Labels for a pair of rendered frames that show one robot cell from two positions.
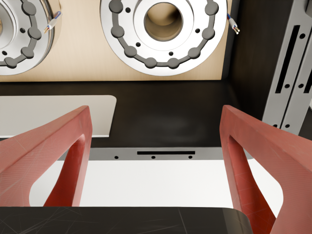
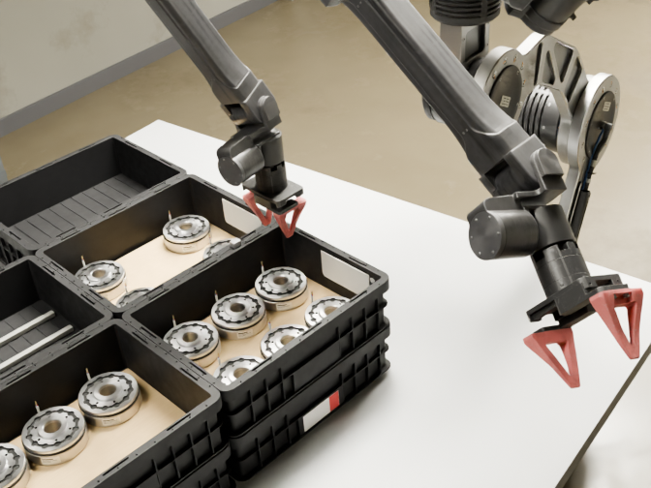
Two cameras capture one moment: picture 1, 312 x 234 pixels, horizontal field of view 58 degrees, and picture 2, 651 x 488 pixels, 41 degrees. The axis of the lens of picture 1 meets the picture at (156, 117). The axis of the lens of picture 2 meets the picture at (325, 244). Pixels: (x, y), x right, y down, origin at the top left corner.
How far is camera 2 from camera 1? 156 cm
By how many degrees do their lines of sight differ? 39
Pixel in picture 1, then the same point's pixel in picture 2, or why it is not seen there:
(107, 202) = (470, 266)
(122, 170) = (426, 280)
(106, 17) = (294, 291)
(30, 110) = (350, 280)
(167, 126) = (304, 246)
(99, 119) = (325, 261)
